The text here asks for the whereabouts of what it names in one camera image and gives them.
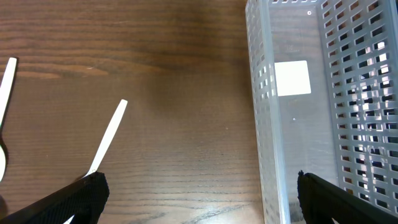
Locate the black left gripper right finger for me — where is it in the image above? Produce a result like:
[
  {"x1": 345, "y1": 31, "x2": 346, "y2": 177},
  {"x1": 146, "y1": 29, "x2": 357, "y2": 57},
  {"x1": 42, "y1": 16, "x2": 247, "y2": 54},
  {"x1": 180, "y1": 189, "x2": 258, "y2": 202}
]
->
[{"x1": 297, "y1": 171, "x2": 397, "y2": 224}]

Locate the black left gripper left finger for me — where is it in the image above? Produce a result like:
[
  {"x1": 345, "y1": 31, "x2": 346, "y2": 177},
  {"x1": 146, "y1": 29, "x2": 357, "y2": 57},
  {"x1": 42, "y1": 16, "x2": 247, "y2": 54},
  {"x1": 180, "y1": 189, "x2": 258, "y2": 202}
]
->
[{"x1": 1, "y1": 172, "x2": 109, "y2": 224}]

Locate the clear perforated plastic basket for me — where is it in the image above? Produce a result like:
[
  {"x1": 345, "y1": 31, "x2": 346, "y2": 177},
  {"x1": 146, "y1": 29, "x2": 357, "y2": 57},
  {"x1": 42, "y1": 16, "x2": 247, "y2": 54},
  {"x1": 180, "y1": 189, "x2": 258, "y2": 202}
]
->
[{"x1": 245, "y1": 0, "x2": 397, "y2": 223}]

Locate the white plastic spoon upright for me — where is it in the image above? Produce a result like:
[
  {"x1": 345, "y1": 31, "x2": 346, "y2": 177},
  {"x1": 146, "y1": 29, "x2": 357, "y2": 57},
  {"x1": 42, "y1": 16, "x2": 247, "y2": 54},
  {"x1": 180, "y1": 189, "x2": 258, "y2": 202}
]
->
[{"x1": 63, "y1": 99, "x2": 129, "y2": 224}]

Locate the white plastic spoon far left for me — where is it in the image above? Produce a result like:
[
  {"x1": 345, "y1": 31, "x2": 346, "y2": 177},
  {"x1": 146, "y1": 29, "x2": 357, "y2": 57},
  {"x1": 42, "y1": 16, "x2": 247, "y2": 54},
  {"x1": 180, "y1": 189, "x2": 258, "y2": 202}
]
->
[{"x1": 1, "y1": 57, "x2": 17, "y2": 180}]

